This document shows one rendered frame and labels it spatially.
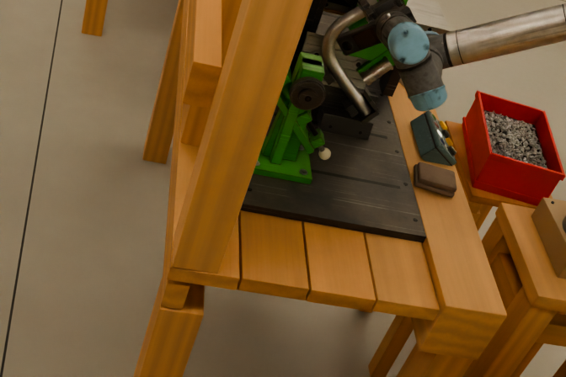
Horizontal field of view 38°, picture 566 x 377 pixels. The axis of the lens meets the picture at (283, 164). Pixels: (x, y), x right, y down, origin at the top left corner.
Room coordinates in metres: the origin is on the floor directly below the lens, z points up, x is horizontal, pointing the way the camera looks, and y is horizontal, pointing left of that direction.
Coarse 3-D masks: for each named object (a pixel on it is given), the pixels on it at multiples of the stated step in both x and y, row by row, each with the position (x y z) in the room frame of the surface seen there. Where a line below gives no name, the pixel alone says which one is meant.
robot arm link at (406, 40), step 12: (384, 24) 1.57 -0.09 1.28; (396, 24) 1.53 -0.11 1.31; (408, 24) 1.51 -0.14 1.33; (384, 36) 1.54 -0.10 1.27; (396, 36) 1.49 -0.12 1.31; (408, 36) 1.48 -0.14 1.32; (420, 36) 1.49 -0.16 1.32; (396, 48) 1.47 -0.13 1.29; (408, 48) 1.48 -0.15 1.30; (420, 48) 1.49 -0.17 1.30; (396, 60) 1.51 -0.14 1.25; (408, 60) 1.48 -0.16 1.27; (420, 60) 1.48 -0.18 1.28
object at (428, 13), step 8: (328, 0) 1.92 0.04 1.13; (336, 0) 1.94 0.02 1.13; (408, 0) 2.10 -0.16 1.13; (416, 0) 2.12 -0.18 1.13; (424, 0) 2.14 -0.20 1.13; (328, 8) 1.92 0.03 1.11; (336, 8) 1.92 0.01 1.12; (344, 8) 1.93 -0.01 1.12; (352, 8) 1.93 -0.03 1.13; (416, 8) 2.06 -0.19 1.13; (424, 8) 2.08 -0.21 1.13; (432, 8) 2.10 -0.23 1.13; (440, 8) 2.12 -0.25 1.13; (416, 16) 2.02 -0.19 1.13; (424, 16) 2.04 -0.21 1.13; (432, 16) 2.05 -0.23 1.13; (440, 16) 2.07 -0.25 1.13; (424, 24) 1.99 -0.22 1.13; (432, 24) 2.00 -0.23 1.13; (440, 24) 2.02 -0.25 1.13; (440, 32) 2.00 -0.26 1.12
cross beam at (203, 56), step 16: (192, 0) 1.48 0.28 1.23; (208, 0) 1.42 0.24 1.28; (192, 16) 1.40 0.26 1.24; (208, 16) 1.36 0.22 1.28; (192, 32) 1.32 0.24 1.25; (208, 32) 1.30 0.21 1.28; (192, 48) 1.25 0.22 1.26; (208, 48) 1.25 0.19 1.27; (192, 64) 1.19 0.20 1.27; (208, 64) 1.20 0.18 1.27; (192, 80) 1.19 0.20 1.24; (208, 80) 1.20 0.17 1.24; (192, 96) 1.20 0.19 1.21; (208, 96) 1.20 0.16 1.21
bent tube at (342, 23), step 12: (348, 12) 1.80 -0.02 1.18; (360, 12) 1.79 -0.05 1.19; (336, 24) 1.77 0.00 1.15; (348, 24) 1.78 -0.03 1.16; (324, 36) 1.77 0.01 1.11; (336, 36) 1.76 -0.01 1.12; (324, 48) 1.75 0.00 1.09; (324, 60) 1.75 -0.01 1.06; (336, 60) 1.76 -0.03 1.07; (336, 72) 1.75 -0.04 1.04; (348, 84) 1.75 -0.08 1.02; (348, 96) 1.75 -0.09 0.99; (360, 96) 1.76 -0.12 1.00; (360, 108) 1.75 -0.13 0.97
